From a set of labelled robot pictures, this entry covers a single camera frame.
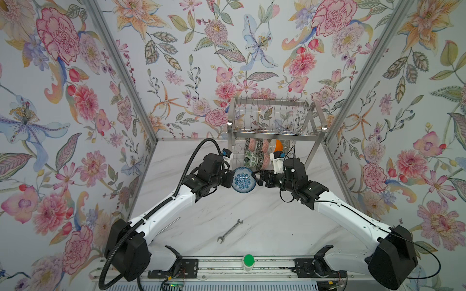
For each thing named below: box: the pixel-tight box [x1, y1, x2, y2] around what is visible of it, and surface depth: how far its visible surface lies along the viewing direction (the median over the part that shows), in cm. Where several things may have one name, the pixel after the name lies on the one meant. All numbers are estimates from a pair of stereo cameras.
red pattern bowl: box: [248, 138, 257, 153], surface depth 106 cm
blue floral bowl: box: [231, 166, 257, 194], surface depth 84 cm
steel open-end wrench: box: [217, 218, 244, 244], surface depth 86 cm
